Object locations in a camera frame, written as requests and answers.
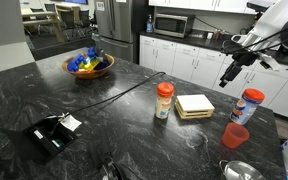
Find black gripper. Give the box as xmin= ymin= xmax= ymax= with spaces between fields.
xmin=218 ymin=49 xmax=259 ymax=89

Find stainless steel pot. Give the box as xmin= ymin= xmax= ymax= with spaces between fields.
xmin=223 ymin=160 xmax=266 ymax=180

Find blue label bottle orange lid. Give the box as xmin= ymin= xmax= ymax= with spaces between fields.
xmin=229 ymin=87 xmax=266 ymax=126

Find creamer bottle with orange lid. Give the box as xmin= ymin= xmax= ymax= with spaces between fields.
xmin=154 ymin=82 xmax=176 ymax=120

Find silver pot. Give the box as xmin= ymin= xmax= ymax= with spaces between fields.
xmin=218 ymin=159 xmax=267 ymax=180

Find white lower kitchen cabinets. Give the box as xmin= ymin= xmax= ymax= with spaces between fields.
xmin=138 ymin=34 xmax=288 ymax=121

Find white kitchen cabinets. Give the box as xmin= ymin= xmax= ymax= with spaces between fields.
xmin=148 ymin=0 xmax=262 ymax=15
xmin=138 ymin=34 xmax=288 ymax=121

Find wooden slat coaster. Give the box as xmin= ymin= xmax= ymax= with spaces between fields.
xmin=174 ymin=99 xmax=215 ymax=120

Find orange plastic cup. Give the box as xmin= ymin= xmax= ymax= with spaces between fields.
xmin=221 ymin=122 xmax=251 ymax=150

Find silver microwave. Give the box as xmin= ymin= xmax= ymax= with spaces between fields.
xmin=153 ymin=13 xmax=196 ymax=39

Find white upper kitchen cabinets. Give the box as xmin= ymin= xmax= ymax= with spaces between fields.
xmin=148 ymin=0 xmax=262 ymax=15

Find blue soap bottle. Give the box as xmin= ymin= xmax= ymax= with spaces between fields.
xmin=145 ymin=13 xmax=154 ymax=34

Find stainless steel refrigerator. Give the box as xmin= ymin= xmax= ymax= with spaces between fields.
xmin=94 ymin=0 xmax=135 ymax=63

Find dark toy block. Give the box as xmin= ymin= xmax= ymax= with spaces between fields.
xmin=93 ymin=59 xmax=110 ymax=71

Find wooden bowl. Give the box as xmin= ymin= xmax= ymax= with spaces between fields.
xmin=61 ymin=53 xmax=116 ymax=80

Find yellow toy block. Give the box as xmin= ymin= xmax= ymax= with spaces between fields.
xmin=78 ymin=59 xmax=102 ymax=72

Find blue toy block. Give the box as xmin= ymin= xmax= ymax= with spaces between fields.
xmin=86 ymin=46 xmax=98 ymax=60
xmin=67 ymin=54 xmax=86 ymax=73

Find paper notice on refrigerator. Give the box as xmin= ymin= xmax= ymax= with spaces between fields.
xmin=96 ymin=1 xmax=106 ymax=12

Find white paper tag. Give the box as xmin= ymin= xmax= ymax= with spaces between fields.
xmin=59 ymin=114 xmax=83 ymax=132

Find black office chair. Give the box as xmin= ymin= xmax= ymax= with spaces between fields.
xmin=58 ymin=9 xmax=85 ymax=38

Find black recessed power outlet box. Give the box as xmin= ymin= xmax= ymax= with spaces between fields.
xmin=0 ymin=114 xmax=80 ymax=164

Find long wooden table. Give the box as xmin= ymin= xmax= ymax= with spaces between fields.
xmin=20 ymin=8 xmax=66 ymax=43

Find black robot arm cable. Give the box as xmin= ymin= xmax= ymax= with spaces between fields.
xmin=221 ymin=18 xmax=288 ymax=56

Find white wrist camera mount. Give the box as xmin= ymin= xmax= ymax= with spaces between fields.
xmin=258 ymin=52 xmax=282 ymax=72

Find long black table cable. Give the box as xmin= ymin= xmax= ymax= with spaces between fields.
xmin=62 ymin=70 xmax=167 ymax=118

